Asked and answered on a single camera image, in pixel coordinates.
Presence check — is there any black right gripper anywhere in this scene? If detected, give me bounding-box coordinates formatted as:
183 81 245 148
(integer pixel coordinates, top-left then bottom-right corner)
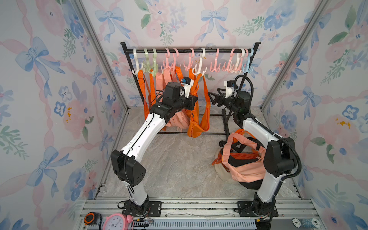
209 88 240 116

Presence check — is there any orange sling bag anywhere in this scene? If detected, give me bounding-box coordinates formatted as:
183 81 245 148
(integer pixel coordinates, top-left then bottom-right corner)
187 69 211 138

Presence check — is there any black crossbody bag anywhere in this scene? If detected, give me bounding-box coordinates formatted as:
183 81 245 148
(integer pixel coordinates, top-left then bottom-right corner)
219 137 268 190

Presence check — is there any pink crossbody bag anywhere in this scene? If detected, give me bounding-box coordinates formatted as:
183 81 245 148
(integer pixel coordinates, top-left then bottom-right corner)
221 132 268 184

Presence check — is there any beige crossbody bag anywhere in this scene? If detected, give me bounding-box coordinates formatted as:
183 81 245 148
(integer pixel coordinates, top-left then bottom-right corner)
214 163 239 185

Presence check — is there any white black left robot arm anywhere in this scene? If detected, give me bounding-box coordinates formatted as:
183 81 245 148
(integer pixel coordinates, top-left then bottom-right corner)
111 77 198 216

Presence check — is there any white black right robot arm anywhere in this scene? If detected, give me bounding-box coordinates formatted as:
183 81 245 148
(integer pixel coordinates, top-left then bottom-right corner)
207 74 302 224

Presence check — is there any light blue plastic hook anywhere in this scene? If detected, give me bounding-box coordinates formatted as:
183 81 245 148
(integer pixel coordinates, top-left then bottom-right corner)
242 48 254 74

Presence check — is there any green plastic hook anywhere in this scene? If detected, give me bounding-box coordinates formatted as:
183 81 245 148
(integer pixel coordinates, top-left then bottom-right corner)
143 48 159 77

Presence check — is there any white plastic hook middle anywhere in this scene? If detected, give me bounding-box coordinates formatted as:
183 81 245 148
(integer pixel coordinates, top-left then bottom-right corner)
192 48 207 76

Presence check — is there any white plastic hook left end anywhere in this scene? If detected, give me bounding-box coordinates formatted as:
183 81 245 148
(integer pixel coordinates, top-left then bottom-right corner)
132 48 144 75

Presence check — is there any black metal garment rack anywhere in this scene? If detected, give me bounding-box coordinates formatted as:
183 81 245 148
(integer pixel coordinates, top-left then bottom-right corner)
120 41 261 138

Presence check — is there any pink alarm clock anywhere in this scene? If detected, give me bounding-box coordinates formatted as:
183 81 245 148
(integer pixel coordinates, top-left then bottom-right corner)
103 213 134 230

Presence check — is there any orange black tape measure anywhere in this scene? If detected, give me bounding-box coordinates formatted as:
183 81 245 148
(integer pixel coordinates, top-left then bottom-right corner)
83 212 102 226

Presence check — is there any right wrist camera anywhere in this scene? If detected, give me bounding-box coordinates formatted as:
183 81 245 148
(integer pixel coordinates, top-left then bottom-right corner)
224 80 238 98

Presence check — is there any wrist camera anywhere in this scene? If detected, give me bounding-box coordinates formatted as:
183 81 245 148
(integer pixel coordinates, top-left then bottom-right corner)
181 77 194 99
224 80 238 98

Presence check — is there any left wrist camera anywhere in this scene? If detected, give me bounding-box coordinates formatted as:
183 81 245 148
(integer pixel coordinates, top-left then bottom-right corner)
181 77 194 99

